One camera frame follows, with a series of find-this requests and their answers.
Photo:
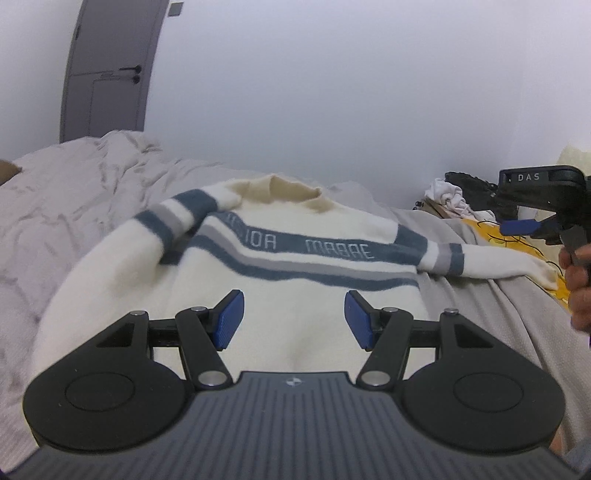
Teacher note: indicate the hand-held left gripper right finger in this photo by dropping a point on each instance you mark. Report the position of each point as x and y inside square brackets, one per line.
[360, 318]

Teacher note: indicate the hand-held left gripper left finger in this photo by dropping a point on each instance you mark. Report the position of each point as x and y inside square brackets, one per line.
[230, 318]

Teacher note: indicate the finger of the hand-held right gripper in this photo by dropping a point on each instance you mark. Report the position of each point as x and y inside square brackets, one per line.
[519, 227]

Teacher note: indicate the cream sweater with blue-grey stripes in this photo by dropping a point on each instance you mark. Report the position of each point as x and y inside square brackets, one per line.
[286, 295]

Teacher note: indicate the person's right hand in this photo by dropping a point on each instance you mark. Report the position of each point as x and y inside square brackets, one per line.
[581, 288]

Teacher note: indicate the yellow printed cloth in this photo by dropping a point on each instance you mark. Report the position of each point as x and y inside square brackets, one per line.
[489, 235]

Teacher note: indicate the cream padded furniture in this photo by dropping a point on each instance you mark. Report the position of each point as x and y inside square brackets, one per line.
[572, 157]

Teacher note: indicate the black bag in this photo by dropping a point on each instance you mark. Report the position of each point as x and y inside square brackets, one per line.
[471, 182]

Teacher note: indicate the white crumpled cloth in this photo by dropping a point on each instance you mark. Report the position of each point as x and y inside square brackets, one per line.
[448, 196]

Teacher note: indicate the cardboard box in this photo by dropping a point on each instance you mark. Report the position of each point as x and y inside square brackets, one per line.
[427, 206]

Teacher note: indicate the grey bed duvet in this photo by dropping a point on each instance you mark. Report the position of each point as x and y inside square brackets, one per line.
[69, 198]

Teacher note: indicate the grey door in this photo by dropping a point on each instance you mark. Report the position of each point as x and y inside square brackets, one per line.
[111, 92]

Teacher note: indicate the brown pillow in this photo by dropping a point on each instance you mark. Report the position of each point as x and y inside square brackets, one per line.
[8, 171]

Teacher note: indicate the grey wall switch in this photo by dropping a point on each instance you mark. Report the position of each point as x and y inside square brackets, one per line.
[175, 9]

